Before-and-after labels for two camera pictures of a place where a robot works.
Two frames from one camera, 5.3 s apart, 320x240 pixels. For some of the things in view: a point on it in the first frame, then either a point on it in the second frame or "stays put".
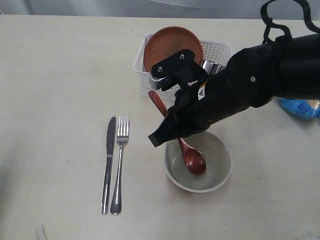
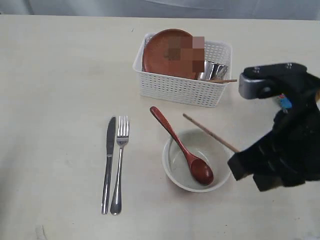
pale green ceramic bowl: [218, 157] stays put
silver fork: [122, 134] stays put
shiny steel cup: [213, 68] stays put
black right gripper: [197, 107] → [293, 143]
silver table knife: [110, 132] stays put
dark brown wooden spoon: [195, 160] → [201, 170]
